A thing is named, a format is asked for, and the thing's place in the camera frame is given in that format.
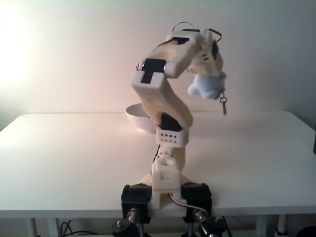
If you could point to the white ceramic bowl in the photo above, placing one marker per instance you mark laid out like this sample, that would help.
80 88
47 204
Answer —
138 118

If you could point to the black table clamp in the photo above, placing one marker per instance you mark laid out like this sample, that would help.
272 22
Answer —
134 200
197 197

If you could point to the white table leg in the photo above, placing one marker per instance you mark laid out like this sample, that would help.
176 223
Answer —
282 223
261 225
53 227
32 227

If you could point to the black round clamp knob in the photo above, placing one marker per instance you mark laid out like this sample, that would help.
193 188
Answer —
123 228

